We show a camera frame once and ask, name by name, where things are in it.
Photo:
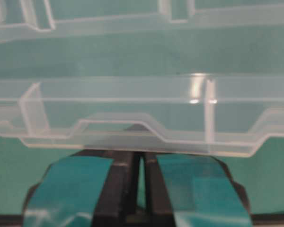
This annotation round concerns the left gripper black right finger green tape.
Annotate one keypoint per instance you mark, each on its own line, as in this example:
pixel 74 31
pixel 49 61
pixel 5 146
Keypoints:
pixel 193 191

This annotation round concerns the clear plastic box lid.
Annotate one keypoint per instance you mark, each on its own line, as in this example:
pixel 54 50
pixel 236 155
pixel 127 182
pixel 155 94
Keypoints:
pixel 142 71

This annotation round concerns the left gripper black left finger green tape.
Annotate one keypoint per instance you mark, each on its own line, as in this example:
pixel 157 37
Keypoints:
pixel 86 189

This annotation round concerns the green table cloth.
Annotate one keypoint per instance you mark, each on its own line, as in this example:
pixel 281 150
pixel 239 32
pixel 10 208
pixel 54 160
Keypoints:
pixel 14 179

